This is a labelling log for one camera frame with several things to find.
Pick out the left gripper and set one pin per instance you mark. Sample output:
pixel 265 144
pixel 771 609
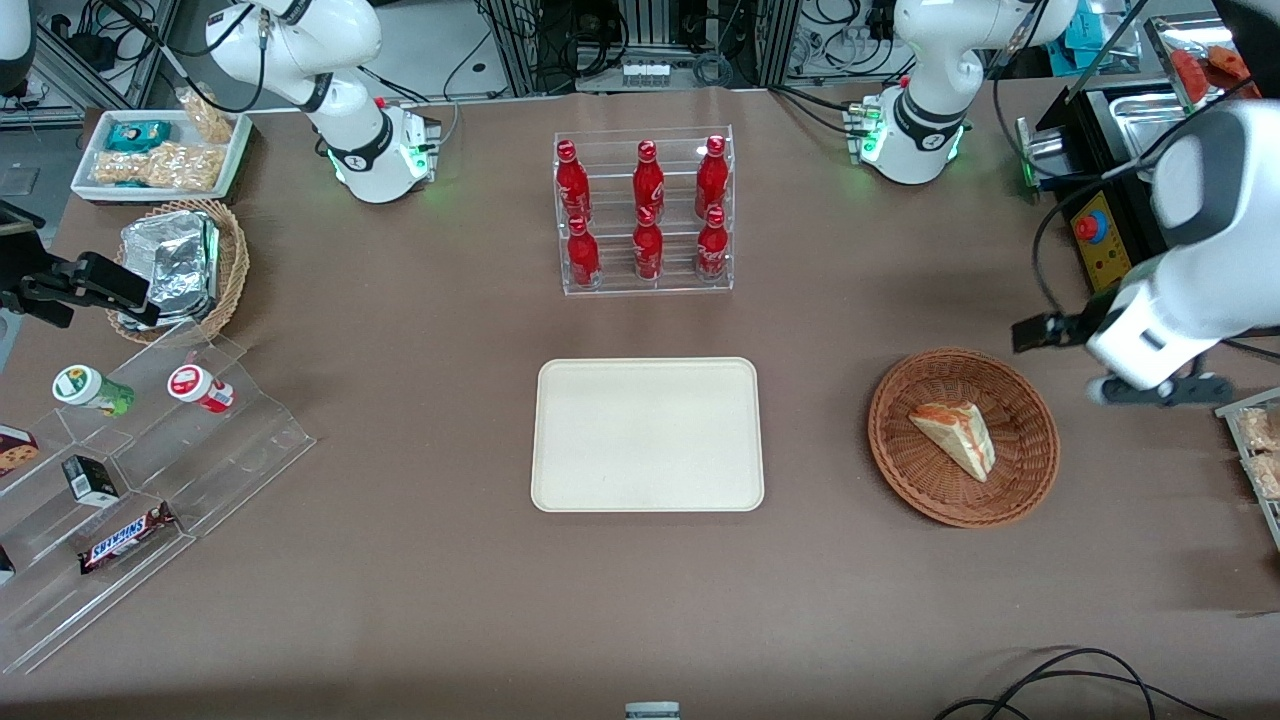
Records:
pixel 1078 326

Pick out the clear acrylic stepped display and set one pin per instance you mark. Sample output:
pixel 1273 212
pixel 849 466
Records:
pixel 230 460

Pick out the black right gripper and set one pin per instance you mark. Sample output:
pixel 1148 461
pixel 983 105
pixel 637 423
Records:
pixel 22 270

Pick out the cream plastic tray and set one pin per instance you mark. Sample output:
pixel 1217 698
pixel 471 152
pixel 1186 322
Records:
pixel 648 435

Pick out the Snickers chocolate bar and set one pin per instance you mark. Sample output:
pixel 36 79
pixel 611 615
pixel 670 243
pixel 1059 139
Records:
pixel 128 538

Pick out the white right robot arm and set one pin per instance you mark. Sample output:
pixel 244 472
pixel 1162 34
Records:
pixel 350 150

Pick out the red yogurt cup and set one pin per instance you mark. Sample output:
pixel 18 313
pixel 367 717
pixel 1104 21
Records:
pixel 200 388

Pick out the teal cardboard box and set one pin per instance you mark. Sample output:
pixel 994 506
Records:
pixel 1092 40

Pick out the brown wicker basket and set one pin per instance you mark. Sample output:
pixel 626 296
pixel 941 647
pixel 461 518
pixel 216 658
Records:
pixel 920 470

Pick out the white power strip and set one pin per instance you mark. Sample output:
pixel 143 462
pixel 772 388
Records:
pixel 646 73

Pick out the red cola bottle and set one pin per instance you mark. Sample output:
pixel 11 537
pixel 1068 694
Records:
pixel 572 185
pixel 648 182
pixel 712 178
pixel 712 250
pixel 648 250
pixel 583 258

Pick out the green yogurt cup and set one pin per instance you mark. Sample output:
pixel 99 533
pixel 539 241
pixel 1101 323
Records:
pixel 90 390

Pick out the clear snack bag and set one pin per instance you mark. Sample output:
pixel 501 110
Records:
pixel 1260 430
pixel 1265 477

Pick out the white rectangular snack tray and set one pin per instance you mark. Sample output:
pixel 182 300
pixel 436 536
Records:
pixel 90 165

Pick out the yellow emergency stop box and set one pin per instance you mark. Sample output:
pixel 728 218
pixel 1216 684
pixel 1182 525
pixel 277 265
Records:
pixel 1100 245

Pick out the stainless steel pan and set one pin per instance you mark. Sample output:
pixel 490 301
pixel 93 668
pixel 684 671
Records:
pixel 1150 125

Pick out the clear bag of nuts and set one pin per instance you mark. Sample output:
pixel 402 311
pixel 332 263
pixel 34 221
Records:
pixel 160 167
pixel 207 115

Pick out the green snack packet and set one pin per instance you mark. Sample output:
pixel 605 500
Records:
pixel 138 135

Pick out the aluminium foil container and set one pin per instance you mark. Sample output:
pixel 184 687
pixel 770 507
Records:
pixel 170 265

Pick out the triangular sandwich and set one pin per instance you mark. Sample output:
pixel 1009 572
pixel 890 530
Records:
pixel 955 432

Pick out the clear acrylic bottle rack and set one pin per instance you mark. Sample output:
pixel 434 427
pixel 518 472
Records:
pixel 645 285

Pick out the small black carton box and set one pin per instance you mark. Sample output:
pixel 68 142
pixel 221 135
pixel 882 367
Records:
pixel 92 480

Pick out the light wicker basket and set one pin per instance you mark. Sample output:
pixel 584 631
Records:
pixel 232 265

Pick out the black metal cabinet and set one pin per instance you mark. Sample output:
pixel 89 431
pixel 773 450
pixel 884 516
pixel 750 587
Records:
pixel 1085 135

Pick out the red food pack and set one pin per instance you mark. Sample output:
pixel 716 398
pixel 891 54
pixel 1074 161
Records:
pixel 1205 72

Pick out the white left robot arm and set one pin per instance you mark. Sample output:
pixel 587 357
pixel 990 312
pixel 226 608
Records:
pixel 930 100

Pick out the brown cookie box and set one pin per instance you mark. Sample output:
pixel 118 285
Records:
pixel 18 452

